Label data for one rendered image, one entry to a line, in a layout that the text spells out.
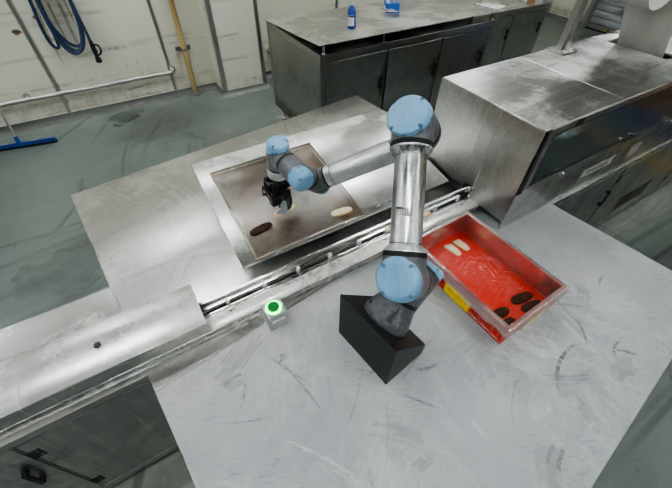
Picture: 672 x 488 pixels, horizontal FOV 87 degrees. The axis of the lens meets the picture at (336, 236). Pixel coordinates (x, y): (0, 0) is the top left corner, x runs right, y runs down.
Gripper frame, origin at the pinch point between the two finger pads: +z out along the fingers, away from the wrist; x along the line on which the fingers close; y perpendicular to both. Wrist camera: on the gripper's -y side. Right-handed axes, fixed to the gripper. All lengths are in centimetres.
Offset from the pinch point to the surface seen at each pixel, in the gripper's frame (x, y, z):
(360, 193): 7.7, -36.2, 7.0
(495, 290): 76, -44, 3
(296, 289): 29.8, 15.2, 5.8
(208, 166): -43.5, 10.9, 7.2
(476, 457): 103, 8, -3
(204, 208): -34.8, 20.4, 21.7
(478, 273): 67, -46, 5
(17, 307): -104, 128, 114
